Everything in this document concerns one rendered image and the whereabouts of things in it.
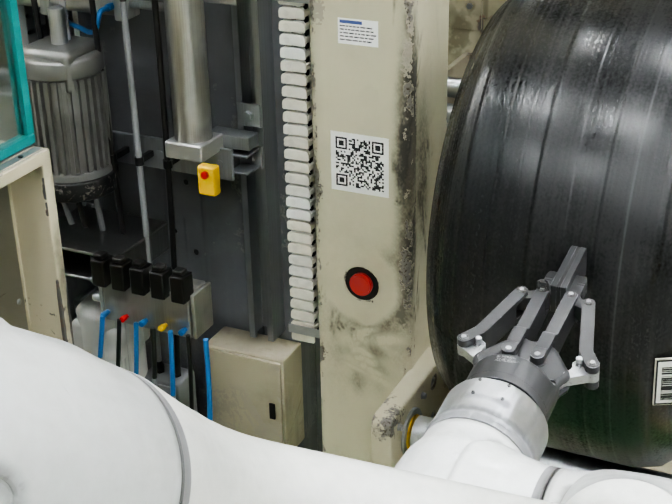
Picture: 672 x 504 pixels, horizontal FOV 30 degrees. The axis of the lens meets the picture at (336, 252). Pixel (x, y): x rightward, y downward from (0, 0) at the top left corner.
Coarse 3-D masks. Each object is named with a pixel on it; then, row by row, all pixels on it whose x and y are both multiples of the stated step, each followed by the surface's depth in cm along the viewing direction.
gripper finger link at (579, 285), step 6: (576, 276) 116; (582, 276) 116; (576, 282) 116; (582, 282) 116; (570, 288) 115; (576, 288) 115; (582, 288) 115; (582, 294) 115; (582, 300) 113; (576, 306) 113; (576, 312) 113; (576, 318) 113
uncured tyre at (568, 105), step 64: (512, 0) 135; (576, 0) 130; (640, 0) 128; (512, 64) 126; (576, 64) 124; (640, 64) 122; (448, 128) 130; (512, 128) 123; (576, 128) 121; (640, 128) 119; (448, 192) 127; (512, 192) 123; (576, 192) 120; (640, 192) 118; (448, 256) 127; (512, 256) 123; (640, 256) 118; (448, 320) 130; (640, 320) 120; (448, 384) 139; (640, 384) 123; (576, 448) 137; (640, 448) 131
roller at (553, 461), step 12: (420, 420) 153; (408, 432) 152; (420, 432) 152; (408, 444) 153; (552, 456) 146; (564, 456) 145; (576, 456) 145; (576, 468) 144; (588, 468) 144; (600, 468) 143; (612, 468) 143; (624, 468) 143; (636, 468) 143
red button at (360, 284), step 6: (354, 276) 155; (360, 276) 155; (366, 276) 155; (354, 282) 155; (360, 282) 155; (366, 282) 154; (372, 282) 155; (354, 288) 156; (360, 288) 155; (366, 288) 155; (372, 288) 155; (360, 294) 156; (366, 294) 155
